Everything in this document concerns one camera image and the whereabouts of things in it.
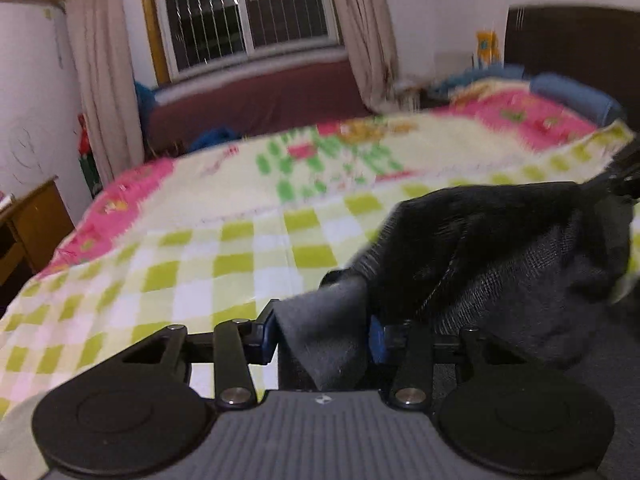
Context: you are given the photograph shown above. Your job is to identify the dark brown headboard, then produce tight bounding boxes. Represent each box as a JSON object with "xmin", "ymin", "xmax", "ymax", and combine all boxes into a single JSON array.
[{"xmin": 502, "ymin": 5, "xmax": 640, "ymax": 131}]

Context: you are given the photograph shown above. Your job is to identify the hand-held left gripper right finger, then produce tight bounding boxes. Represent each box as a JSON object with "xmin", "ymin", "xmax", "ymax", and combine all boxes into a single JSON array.
[{"xmin": 371, "ymin": 314, "xmax": 523, "ymax": 410}]

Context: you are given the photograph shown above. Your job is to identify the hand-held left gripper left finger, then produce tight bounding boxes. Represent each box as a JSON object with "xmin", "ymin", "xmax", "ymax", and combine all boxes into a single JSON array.
[{"xmin": 122, "ymin": 300, "xmax": 279, "ymax": 409}]

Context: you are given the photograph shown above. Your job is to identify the red and green toy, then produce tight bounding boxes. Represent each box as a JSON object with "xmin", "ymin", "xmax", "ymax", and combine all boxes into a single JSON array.
[{"xmin": 76, "ymin": 114, "xmax": 104, "ymax": 197}]

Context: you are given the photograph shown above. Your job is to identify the beige curtain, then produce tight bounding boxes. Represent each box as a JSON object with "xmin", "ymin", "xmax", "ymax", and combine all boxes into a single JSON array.
[
  {"xmin": 65, "ymin": 0, "xmax": 147, "ymax": 188},
  {"xmin": 322, "ymin": 0, "xmax": 402, "ymax": 115}
]

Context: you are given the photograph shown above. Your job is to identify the maroon window seat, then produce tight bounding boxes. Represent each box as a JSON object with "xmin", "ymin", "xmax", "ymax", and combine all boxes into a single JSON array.
[{"xmin": 147, "ymin": 57, "xmax": 375, "ymax": 157}]

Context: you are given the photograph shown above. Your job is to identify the teal cloth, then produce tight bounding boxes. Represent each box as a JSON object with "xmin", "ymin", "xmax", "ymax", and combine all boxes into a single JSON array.
[{"xmin": 432, "ymin": 66, "xmax": 527, "ymax": 98}]

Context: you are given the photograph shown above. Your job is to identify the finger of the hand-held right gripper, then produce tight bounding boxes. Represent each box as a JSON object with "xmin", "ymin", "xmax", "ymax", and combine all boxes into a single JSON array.
[{"xmin": 597, "ymin": 142, "xmax": 640, "ymax": 203}]

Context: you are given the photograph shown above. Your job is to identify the blue pillow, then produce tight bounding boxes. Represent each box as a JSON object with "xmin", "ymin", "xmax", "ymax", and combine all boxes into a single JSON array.
[{"xmin": 530, "ymin": 72, "xmax": 626, "ymax": 128}]

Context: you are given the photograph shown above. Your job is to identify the blue cloth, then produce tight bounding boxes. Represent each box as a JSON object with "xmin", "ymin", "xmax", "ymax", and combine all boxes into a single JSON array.
[{"xmin": 186, "ymin": 127, "xmax": 247, "ymax": 155}]

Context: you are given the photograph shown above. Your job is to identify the barred window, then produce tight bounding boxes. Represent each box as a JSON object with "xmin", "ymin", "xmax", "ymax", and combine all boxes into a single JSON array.
[{"xmin": 150, "ymin": 0, "xmax": 345, "ymax": 82}]

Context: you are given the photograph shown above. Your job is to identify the checked printed blanket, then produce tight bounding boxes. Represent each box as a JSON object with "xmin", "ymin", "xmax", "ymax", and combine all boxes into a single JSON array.
[{"xmin": 0, "ymin": 74, "xmax": 640, "ymax": 480}]

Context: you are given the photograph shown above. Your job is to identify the dark grey checked pants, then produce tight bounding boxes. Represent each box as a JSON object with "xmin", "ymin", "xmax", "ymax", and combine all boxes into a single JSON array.
[{"xmin": 277, "ymin": 181, "xmax": 640, "ymax": 480}]

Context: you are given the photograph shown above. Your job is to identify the orange packet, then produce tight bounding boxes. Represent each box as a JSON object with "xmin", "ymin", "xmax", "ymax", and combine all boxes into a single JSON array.
[{"xmin": 475, "ymin": 30, "xmax": 504, "ymax": 67}]

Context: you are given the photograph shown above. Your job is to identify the wooden desk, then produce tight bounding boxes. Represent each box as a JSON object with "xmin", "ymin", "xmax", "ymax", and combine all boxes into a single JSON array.
[{"xmin": 0, "ymin": 176, "xmax": 77, "ymax": 306}]

